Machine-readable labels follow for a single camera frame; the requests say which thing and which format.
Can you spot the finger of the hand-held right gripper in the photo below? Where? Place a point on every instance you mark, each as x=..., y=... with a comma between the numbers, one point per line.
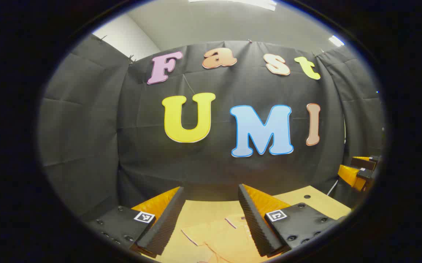
x=365, y=174
x=364, y=164

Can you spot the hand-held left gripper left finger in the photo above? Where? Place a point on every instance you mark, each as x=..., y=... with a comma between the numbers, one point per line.
x=163, y=226

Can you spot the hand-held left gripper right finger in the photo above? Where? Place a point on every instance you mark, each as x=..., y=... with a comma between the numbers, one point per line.
x=254, y=226

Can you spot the orange T-shirt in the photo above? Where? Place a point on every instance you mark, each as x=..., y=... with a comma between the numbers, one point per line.
x=229, y=241

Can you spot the black backdrop cloth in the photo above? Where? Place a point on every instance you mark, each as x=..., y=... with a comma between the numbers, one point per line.
x=214, y=171

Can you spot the small ceiling light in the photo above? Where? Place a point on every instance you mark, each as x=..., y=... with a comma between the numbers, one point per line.
x=336, y=41

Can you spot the long ceiling light panel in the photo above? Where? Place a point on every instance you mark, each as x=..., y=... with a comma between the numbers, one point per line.
x=233, y=3

